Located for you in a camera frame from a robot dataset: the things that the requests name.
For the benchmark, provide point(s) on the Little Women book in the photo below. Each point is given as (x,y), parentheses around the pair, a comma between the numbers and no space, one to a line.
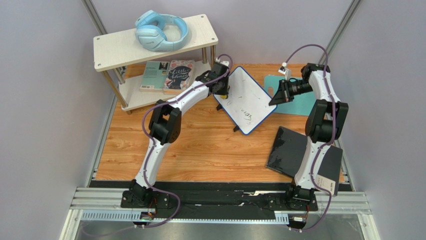
(179,76)

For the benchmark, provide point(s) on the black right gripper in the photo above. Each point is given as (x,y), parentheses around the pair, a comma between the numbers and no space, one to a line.
(286,90)

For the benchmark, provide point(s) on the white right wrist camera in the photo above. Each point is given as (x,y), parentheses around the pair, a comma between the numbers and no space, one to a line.
(284,70)

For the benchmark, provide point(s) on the black slate board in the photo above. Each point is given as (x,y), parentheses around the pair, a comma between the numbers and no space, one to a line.
(287,153)

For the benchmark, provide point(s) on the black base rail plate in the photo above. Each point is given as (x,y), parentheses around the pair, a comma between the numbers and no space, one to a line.
(213,200)

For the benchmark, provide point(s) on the teal paperback book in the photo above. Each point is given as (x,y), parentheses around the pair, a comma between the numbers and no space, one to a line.
(154,76)

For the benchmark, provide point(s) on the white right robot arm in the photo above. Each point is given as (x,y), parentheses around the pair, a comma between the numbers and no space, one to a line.
(323,126)

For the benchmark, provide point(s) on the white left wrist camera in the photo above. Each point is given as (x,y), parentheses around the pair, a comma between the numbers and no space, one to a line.
(222,62)

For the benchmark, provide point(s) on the white two-tier shelf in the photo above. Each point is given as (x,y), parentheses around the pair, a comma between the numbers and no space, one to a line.
(121,49)

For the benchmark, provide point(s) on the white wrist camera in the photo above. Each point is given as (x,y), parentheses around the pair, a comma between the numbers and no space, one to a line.
(284,70)
(222,62)

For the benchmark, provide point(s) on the aluminium frame rail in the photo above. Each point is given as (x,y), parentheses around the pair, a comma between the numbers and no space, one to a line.
(105,204)

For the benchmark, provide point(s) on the teal cutting board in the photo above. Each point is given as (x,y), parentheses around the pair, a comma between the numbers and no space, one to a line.
(301,105)

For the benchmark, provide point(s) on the light blue headphones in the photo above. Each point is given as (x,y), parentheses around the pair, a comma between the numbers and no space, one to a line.
(150,32)

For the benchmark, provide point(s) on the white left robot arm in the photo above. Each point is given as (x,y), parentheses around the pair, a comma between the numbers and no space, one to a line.
(164,129)

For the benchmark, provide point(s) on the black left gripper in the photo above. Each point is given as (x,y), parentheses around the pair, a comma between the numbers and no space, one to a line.
(225,91)

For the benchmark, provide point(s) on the small blue-framed whiteboard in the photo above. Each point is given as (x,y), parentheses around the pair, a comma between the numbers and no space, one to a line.
(247,103)

